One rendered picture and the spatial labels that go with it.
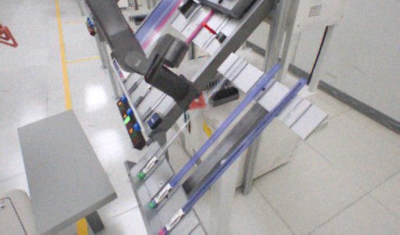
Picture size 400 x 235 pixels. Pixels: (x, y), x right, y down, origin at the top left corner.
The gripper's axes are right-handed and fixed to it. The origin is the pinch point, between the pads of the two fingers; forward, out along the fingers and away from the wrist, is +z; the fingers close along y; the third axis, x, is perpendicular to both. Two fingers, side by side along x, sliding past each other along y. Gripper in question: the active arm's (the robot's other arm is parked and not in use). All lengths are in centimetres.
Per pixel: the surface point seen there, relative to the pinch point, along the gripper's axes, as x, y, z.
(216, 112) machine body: 4.3, 25.8, 38.2
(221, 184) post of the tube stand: 14.9, -14.1, 14.5
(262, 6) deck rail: -37.4, 15.5, 7.7
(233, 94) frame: -7, 30, 44
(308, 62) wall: -85, 94, 178
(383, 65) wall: -102, 27, 158
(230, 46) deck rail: -20.1, 15.7, 7.9
